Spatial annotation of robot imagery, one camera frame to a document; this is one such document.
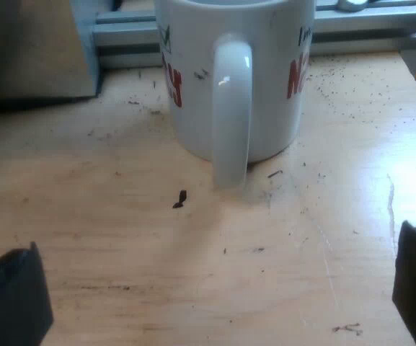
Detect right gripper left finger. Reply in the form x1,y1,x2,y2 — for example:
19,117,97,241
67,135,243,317
0,241,55,346

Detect steel espresso machine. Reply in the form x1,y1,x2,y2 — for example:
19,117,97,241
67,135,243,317
0,0,97,109

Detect white mug with red and black print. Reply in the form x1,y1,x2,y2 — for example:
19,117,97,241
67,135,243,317
153,0,317,190

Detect aluminium rail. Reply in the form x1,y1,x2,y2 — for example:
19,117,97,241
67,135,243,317
91,0,416,69

